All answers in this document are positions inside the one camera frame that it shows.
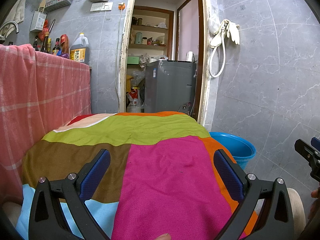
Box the white wall socket panel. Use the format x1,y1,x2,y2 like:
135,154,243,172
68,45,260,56
90,2,114,12

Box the dried flower twigs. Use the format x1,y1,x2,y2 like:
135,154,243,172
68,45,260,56
178,100,194,116

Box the person's right hand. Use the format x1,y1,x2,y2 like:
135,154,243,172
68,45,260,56
309,187,320,220

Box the clear plastic wall bag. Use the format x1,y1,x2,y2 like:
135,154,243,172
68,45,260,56
208,15,221,34

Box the colourful patchwork blanket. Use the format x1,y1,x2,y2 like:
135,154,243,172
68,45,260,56
15,111,258,240

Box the tall dark sauce bottle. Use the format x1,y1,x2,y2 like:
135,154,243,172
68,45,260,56
40,29,49,53

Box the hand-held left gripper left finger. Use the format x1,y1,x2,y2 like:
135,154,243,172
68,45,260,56
28,149,111,240

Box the white hose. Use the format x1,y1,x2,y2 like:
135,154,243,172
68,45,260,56
208,25,227,78

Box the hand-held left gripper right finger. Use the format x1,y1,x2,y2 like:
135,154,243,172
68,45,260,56
213,149,295,240

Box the metal faucet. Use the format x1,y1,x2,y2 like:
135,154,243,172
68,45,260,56
0,21,20,34

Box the pink checked cloth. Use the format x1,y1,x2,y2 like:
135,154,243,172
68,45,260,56
0,44,92,206

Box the grey wall shelf rack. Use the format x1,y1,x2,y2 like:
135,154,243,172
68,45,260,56
45,0,75,12

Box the white chopstick holder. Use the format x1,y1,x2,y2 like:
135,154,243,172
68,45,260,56
30,11,48,33

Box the orange seasoning bag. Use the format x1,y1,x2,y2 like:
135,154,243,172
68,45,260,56
61,34,71,54

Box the beige towel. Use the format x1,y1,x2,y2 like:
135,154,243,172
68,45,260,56
2,0,29,37

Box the beige cloth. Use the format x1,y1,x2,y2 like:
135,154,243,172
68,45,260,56
2,201,23,231
286,187,307,240

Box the white cable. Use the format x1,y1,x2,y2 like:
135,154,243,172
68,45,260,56
115,9,124,101

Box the white red rice bag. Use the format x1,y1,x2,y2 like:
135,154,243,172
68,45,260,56
126,86,143,113

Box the yellow bag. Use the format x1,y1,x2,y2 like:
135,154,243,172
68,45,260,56
126,74,137,93

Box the red plastic bag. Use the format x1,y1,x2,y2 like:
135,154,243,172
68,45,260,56
38,20,49,39

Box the dark bottle with red cap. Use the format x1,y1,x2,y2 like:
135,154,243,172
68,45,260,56
52,38,61,56

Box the person's left hand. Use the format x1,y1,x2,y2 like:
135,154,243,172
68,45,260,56
150,233,172,240

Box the wooden shelf unit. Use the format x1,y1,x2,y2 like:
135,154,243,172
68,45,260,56
128,6,176,66

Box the white rubber glove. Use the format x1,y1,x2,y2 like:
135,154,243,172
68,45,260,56
210,19,227,49
226,21,241,46

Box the wooden door frame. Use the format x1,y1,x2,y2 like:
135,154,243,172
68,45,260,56
117,0,218,128

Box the grey washing machine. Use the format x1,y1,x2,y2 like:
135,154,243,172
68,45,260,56
144,60,198,117

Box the blue plastic basin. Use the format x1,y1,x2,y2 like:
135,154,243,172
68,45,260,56
209,131,257,171

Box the large cooking oil jug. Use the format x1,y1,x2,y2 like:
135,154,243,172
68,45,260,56
70,32,90,64

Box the wooden spatula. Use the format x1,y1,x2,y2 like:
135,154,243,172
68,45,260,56
38,0,49,14

